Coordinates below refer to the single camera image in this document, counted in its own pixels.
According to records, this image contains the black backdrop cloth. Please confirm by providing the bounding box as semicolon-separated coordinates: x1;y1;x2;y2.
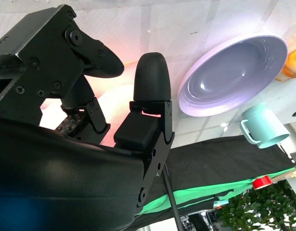
125;134;296;231

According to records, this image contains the mint green mug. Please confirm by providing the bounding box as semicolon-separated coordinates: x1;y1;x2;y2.
240;103;290;149

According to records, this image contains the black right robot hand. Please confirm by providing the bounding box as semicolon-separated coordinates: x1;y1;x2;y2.
0;4;175;231

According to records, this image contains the green cloth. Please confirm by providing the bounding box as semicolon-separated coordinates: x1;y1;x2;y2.
135;166;296;215

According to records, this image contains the black right hand cable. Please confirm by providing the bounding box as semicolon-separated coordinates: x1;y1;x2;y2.
161;166;183;231

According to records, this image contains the green leafy plant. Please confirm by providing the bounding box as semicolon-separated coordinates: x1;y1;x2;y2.
216;180;296;231

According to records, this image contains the orange white pumpkin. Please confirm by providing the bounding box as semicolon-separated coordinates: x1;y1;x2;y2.
274;47;296;81

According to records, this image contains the lavender plate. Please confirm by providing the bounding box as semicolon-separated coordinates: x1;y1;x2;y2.
178;35;288;118

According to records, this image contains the red tape roll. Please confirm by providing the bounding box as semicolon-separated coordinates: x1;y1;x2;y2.
252;175;273;191

